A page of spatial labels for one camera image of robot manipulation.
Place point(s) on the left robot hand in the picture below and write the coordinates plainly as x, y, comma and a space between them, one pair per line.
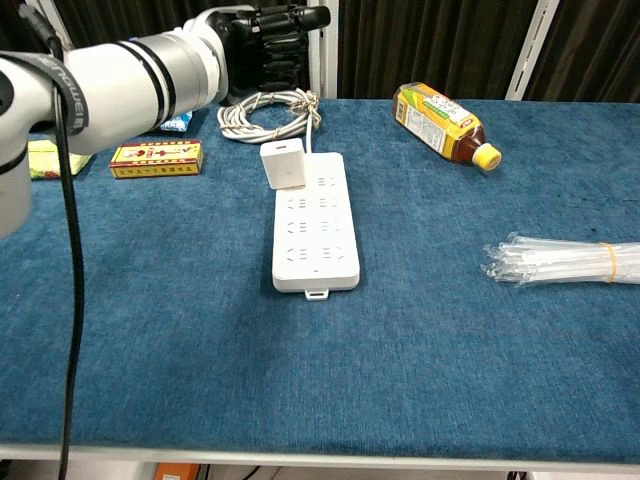
270, 55

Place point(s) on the white charger block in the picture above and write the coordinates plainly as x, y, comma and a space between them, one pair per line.
284, 165

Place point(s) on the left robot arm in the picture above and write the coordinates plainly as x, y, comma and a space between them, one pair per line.
125, 90

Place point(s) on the dark ice cream snack bag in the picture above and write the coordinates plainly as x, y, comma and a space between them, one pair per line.
177, 122

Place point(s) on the black pleated curtain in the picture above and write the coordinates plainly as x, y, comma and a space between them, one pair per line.
12, 25
425, 40
595, 50
125, 17

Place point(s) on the red and yellow small box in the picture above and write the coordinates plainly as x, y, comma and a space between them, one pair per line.
156, 159

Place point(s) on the tea bottle with yellow cap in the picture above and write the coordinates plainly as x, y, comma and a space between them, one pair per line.
440, 125

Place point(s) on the white power strip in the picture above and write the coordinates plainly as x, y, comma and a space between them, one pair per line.
315, 240

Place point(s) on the yellow-green snack packet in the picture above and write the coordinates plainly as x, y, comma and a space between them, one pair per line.
45, 160

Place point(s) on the blue fabric table mat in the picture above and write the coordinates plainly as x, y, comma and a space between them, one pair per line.
320, 360

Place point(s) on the bundle of wrapped clear straws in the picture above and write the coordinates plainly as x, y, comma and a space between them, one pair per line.
550, 262

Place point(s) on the yellow rubber band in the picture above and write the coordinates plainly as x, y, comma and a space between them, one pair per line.
609, 262

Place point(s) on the orange box under table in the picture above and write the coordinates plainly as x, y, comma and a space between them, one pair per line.
175, 471

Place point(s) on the white metal frame post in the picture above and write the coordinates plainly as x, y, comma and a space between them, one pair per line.
532, 50
327, 60
57, 22

